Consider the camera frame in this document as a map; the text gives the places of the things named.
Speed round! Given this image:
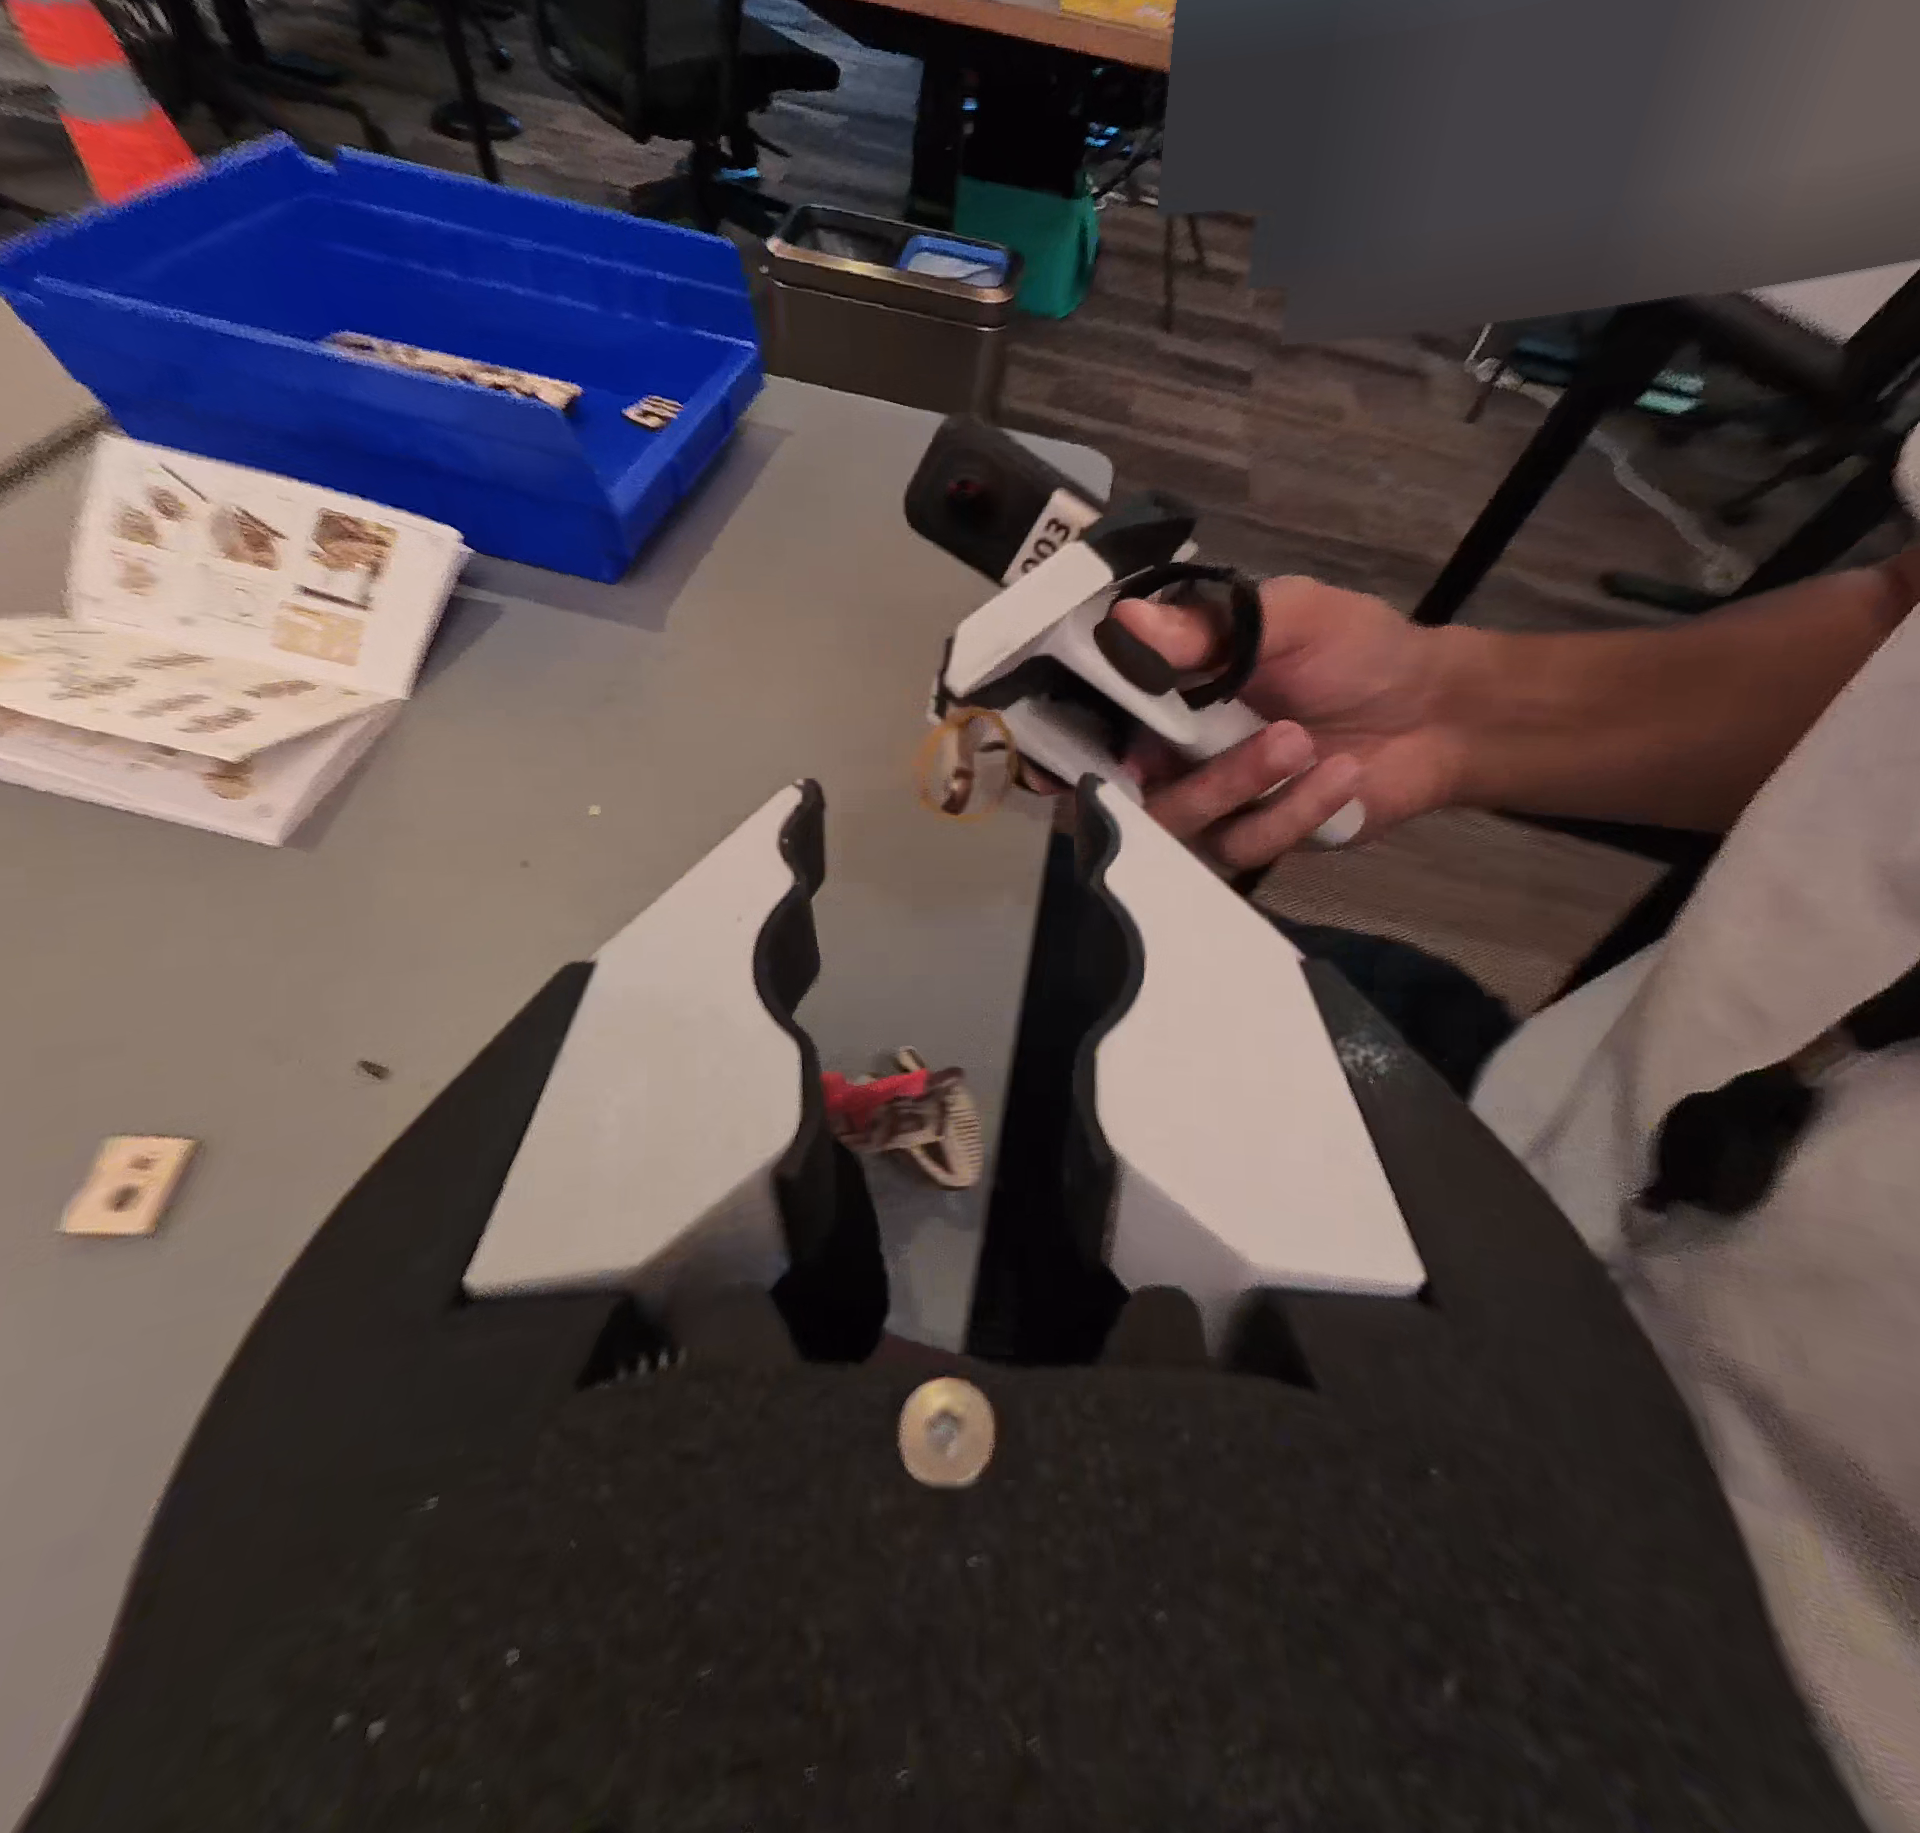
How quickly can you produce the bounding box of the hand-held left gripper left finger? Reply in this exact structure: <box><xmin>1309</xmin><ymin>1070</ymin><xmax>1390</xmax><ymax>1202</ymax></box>
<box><xmin>463</xmin><ymin>779</ymin><xmax>890</xmax><ymax>1366</ymax></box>

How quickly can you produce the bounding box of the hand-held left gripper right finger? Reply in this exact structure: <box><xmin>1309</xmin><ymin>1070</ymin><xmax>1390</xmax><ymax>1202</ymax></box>
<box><xmin>967</xmin><ymin>773</ymin><xmax>1428</xmax><ymax>1368</ymax></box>

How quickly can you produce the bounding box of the red and wooden small assembly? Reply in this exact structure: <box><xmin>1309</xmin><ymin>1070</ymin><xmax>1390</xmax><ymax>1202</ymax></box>
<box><xmin>824</xmin><ymin>1043</ymin><xmax>989</xmax><ymax>1191</ymax></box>

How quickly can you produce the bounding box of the wooden ring gear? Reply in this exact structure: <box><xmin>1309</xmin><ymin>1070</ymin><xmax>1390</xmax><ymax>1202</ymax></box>
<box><xmin>916</xmin><ymin>708</ymin><xmax>1022</xmax><ymax>820</ymax></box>

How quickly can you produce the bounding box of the person's right forearm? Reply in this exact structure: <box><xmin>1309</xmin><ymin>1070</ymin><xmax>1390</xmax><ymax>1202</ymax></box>
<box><xmin>1446</xmin><ymin>542</ymin><xmax>1920</xmax><ymax>837</ymax></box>

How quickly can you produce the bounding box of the grey desk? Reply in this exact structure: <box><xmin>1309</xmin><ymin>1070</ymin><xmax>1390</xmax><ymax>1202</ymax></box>
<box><xmin>0</xmin><ymin>363</ymin><xmax>1307</xmax><ymax>1833</ymax></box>

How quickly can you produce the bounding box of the person's right hand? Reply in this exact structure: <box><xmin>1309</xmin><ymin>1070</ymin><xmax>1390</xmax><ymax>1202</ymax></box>
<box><xmin>1117</xmin><ymin>572</ymin><xmax>1479</xmax><ymax>875</ymax></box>

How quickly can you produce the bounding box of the metal trash can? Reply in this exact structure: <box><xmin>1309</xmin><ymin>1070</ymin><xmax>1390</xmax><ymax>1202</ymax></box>
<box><xmin>757</xmin><ymin>201</ymin><xmax>1026</xmax><ymax>424</ymax></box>

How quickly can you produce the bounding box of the green bag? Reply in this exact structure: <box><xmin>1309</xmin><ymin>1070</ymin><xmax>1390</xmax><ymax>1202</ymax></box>
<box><xmin>952</xmin><ymin>172</ymin><xmax>1104</xmax><ymax>324</ymax></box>

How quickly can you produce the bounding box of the long wooden strip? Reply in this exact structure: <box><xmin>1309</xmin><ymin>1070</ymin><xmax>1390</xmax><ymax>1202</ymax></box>
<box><xmin>322</xmin><ymin>331</ymin><xmax>586</xmax><ymax>414</ymax></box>

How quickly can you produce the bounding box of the rectangular wooden piece with holes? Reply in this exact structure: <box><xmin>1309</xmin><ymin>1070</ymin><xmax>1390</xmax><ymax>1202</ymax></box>
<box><xmin>58</xmin><ymin>1133</ymin><xmax>200</xmax><ymax>1240</ymax></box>

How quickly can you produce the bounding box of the person's white shirt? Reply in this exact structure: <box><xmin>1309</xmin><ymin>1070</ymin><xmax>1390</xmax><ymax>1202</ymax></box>
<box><xmin>1470</xmin><ymin>617</ymin><xmax>1920</xmax><ymax>1833</ymax></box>

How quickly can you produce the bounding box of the closed instruction booklet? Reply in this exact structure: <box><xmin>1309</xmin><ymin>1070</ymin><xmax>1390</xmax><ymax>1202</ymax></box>
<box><xmin>0</xmin><ymin>692</ymin><xmax>407</xmax><ymax>849</ymax></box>

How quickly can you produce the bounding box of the open instruction booklet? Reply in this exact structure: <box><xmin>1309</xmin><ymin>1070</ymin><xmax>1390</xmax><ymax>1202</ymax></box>
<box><xmin>0</xmin><ymin>430</ymin><xmax>471</xmax><ymax>769</ymax></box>

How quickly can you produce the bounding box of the blue plastic bin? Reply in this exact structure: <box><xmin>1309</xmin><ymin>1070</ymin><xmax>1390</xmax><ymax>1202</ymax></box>
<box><xmin>0</xmin><ymin>131</ymin><xmax>768</xmax><ymax>585</ymax></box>

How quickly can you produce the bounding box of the orange grey striped cone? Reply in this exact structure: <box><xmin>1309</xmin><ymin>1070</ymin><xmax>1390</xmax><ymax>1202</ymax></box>
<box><xmin>0</xmin><ymin>0</ymin><xmax>204</xmax><ymax>207</ymax></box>

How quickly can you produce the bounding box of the black shoulder strap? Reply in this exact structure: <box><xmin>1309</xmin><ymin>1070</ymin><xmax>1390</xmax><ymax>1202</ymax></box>
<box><xmin>1638</xmin><ymin>962</ymin><xmax>1920</xmax><ymax>1217</ymax></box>

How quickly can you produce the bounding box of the black metal table frame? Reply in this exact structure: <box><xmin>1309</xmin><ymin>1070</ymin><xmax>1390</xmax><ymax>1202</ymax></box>
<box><xmin>1410</xmin><ymin>266</ymin><xmax>1920</xmax><ymax>626</ymax></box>

